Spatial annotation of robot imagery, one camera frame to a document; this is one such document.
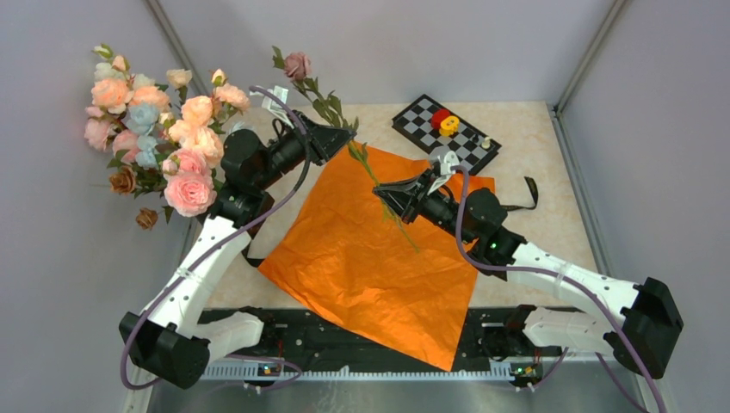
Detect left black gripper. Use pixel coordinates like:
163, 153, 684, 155
255, 109, 357, 190

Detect blue flower stem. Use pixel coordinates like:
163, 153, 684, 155
126, 102, 160, 170

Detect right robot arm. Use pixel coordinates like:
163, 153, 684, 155
373, 169, 684, 379

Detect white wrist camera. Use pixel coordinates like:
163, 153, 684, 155
428, 145, 461, 194
262, 85, 294, 128

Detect yellow ring toy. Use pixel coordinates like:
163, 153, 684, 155
438, 115, 461, 137

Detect peach flower stem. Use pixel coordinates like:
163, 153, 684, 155
167, 96, 224, 169
88, 47, 191, 123
211, 69, 251, 113

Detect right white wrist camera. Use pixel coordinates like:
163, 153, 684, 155
428, 145, 461, 194

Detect mauve bud flower stem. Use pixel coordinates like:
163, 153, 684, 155
270, 45, 420, 253

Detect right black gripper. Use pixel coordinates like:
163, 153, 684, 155
374, 169, 476, 245

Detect pink flower stem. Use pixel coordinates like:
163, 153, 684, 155
162, 149, 217, 218

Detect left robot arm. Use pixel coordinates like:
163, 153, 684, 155
119, 111, 356, 389

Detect pink and white flower stems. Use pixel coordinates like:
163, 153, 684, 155
84, 43, 162, 166

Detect orange wrapping paper sheet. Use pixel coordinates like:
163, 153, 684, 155
259, 148, 477, 371

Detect brown flower stem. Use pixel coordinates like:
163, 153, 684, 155
108, 163, 163, 231

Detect black white chessboard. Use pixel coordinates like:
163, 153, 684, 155
392, 94, 502, 176

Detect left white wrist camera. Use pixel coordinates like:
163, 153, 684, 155
262, 85, 294, 128

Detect red round toy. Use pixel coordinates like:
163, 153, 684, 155
430, 108, 451, 130

